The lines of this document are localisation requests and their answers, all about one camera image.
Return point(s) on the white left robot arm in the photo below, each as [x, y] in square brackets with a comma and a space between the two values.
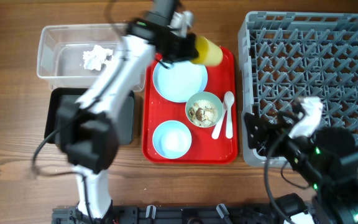
[86, 130]

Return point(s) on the grey dishwasher rack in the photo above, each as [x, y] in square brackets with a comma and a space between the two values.
[286, 55]

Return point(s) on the black waste bin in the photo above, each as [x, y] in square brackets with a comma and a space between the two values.
[125, 122]

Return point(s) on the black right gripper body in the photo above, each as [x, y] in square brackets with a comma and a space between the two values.
[286, 147]

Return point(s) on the black mounting rail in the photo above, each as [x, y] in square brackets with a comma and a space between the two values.
[253, 213]

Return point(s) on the white tissue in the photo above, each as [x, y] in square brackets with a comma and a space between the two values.
[96, 58]

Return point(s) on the clear plastic bin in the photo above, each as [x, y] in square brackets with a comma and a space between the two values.
[60, 54]

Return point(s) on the large light blue plate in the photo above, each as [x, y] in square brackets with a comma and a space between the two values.
[180, 81]

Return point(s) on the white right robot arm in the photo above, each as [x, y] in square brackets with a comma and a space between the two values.
[327, 160]

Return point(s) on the small light blue bowl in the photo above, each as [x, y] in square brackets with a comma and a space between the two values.
[172, 139]

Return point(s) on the white plastic spoon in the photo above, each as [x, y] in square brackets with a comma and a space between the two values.
[229, 101]

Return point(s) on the red plastic tray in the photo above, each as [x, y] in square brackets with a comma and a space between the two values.
[204, 149]

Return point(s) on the rice and mushroom leftovers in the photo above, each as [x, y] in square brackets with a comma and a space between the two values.
[203, 113]

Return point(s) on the white plastic fork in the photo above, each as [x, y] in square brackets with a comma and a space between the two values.
[218, 126]

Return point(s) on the green bowl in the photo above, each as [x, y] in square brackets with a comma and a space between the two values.
[204, 95]

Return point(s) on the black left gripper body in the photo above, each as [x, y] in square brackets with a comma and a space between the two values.
[176, 48]

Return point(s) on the yellow plastic cup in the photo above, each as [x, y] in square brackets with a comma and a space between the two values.
[209, 54]

